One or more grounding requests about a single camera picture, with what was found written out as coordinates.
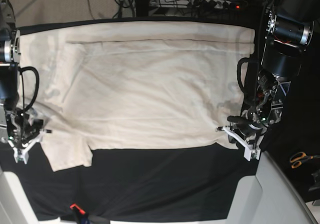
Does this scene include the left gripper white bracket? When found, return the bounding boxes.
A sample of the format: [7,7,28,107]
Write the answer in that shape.
[215,108,270,162]

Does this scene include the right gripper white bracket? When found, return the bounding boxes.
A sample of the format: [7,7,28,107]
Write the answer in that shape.
[4,110,55,164]

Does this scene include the cream white T-shirt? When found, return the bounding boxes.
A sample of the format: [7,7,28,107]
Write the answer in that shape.
[20,21,255,172]

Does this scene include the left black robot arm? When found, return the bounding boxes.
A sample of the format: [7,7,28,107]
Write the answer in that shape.
[218,0,320,161]

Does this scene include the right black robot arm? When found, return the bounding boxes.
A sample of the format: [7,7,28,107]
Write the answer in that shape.
[0,0,51,164]

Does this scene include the red black spring clamp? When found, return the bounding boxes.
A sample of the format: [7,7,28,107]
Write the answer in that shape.
[69,203,111,224]

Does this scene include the orange handled scissors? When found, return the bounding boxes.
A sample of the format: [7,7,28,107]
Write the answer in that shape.
[289,151,320,169]

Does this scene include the grey white table frame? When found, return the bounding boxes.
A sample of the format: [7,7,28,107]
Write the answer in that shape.
[0,152,320,224]

